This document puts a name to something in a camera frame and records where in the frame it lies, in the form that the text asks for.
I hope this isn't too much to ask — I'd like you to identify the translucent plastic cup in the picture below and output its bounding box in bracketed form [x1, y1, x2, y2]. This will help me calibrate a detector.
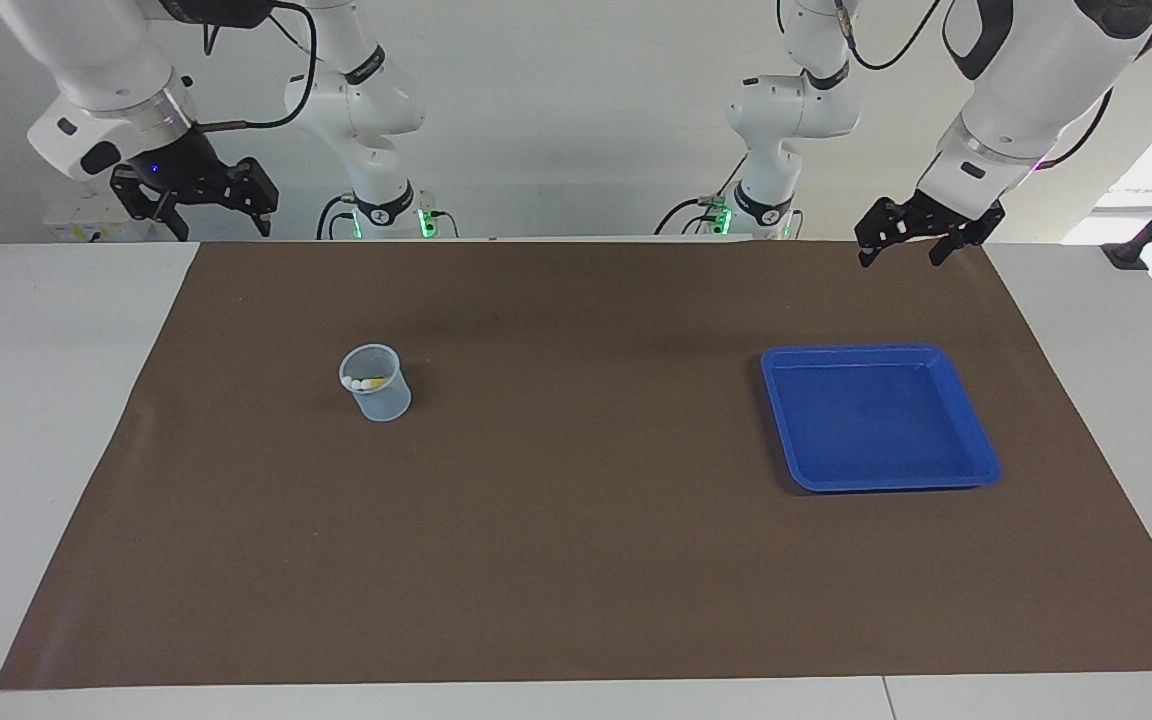
[339, 344, 413, 423]

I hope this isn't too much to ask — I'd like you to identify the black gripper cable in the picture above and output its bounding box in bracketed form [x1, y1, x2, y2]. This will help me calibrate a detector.
[191, 0, 318, 131]
[831, 0, 1113, 171]

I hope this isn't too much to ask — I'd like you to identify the black left arm base cable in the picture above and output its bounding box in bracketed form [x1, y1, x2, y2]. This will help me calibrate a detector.
[653, 150, 749, 237]

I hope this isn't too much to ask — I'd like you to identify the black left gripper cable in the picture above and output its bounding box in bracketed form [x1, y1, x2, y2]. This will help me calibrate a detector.
[831, 0, 1113, 171]

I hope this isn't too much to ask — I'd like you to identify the blue plastic tray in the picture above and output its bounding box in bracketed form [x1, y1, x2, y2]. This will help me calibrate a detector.
[761, 344, 1002, 493]

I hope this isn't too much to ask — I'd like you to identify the white wall socket box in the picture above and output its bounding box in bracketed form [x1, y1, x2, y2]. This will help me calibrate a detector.
[41, 193, 152, 243]

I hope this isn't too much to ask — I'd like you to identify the brown table mat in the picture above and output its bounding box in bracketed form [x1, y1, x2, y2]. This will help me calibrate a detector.
[0, 240, 1152, 691]

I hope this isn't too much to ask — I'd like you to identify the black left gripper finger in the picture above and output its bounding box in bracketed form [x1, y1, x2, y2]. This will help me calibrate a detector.
[929, 205, 1005, 267]
[856, 198, 913, 269]

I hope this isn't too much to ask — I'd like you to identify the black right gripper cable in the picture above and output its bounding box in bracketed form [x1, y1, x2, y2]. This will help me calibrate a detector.
[191, 0, 318, 131]

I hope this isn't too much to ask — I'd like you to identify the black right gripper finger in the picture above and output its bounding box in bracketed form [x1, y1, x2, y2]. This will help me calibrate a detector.
[111, 168, 190, 243]
[224, 158, 280, 239]

